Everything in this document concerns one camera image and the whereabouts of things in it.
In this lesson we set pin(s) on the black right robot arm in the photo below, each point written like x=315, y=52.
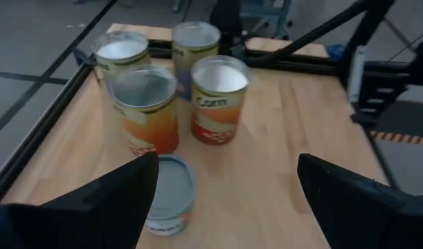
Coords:
x=226, y=20

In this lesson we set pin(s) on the orange black striped tape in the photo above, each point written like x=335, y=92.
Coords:
x=405, y=138

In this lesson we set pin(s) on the yellow labelled tin can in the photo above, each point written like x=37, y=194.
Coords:
x=194, y=38

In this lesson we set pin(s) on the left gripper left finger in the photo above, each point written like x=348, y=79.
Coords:
x=76, y=218

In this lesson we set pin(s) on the cream and green labelled can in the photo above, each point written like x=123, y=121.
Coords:
x=121, y=50

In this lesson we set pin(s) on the small blue object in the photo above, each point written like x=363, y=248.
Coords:
x=335, y=52

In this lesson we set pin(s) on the black rig frame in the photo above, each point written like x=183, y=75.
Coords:
x=363, y=31

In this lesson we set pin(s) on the short can with grey lid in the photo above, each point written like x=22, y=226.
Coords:
x=173, y=193

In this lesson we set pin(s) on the corn can yellow orange label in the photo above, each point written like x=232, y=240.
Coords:
x=149, y=124
x=218, y=103

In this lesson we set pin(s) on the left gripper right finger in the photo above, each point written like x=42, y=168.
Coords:
x=370, y=214

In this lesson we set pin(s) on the grey metal chair frame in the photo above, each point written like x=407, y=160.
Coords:
x=266, y=14

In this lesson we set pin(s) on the black table frame rail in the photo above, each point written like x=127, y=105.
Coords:
x=34, y=135
x=294, y=62

